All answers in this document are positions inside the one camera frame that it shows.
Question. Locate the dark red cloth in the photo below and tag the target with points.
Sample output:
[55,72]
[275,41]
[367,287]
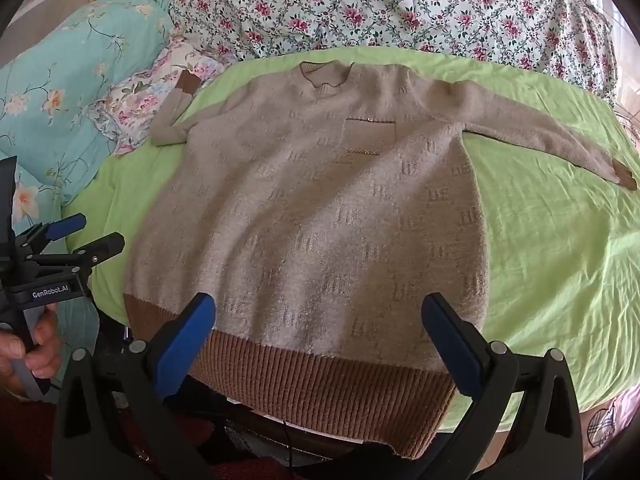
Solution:
[30,435]

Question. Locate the person's left hand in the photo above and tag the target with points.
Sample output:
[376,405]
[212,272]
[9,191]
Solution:
[45,355]

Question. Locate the white pink-flowered quilt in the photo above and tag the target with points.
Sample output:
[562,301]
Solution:
[400,10]

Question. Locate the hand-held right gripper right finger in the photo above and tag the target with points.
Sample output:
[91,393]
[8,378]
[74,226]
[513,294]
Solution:
[452,345]

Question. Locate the pastel floral ruffled pillow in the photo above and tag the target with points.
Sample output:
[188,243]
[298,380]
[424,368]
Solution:
[140,105]

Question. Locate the beige knit sweater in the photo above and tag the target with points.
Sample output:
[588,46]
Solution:
[325,210]

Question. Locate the teal floral pillow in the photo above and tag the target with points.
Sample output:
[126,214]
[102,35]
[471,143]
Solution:
[60,60]

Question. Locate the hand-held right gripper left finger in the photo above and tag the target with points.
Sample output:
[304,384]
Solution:
[182,350]

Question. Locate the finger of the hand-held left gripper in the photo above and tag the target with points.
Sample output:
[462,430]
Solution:
[100,250]
[65,223]

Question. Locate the pink printed cloth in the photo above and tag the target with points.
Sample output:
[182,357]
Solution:
[600,425]

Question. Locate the green bed sheet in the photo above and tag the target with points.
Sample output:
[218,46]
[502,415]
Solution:
[550,260]

